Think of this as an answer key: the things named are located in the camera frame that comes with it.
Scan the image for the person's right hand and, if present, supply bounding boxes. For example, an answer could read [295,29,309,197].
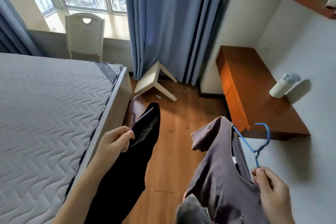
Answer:
[251,167,296,224]

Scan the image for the person's left hand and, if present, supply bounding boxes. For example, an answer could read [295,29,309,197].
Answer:
[98,126,135,162]

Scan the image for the purple plastic clothes hanger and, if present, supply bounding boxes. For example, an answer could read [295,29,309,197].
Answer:
[130,95,155,131]

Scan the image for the blue wire clothes hanger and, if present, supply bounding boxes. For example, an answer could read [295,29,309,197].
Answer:
[232,123,271,169]

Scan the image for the person's left forearm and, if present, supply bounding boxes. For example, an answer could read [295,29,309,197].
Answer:
[52,153,112,224]

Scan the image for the gray t-shirt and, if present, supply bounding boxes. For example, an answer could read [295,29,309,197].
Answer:
[183,116,271,224]

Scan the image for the black garment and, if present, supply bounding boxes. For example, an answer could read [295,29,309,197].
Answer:
[85,102,161,224]

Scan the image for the white stool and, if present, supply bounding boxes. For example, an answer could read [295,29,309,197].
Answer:
[134,60,178,102]

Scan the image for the person's gray trousers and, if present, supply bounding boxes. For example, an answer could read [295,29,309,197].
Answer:
[175,194,210,224]

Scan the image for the gray quilted mattress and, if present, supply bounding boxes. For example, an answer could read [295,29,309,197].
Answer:
[0,53,124,224]

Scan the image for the brown wooden desk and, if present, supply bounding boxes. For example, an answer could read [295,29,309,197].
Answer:
[215,45,311,142]

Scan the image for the white bottle with blue lid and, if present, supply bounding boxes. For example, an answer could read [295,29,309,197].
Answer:
[269,72,301,99]

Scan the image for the white wooden chair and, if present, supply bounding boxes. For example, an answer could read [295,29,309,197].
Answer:
[65,12,105,62]

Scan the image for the wide blue curtain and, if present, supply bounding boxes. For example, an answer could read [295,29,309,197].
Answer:
[122,0,226,87]

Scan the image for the narrow blue curtain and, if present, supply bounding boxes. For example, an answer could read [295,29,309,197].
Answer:
[0,0,40,57]

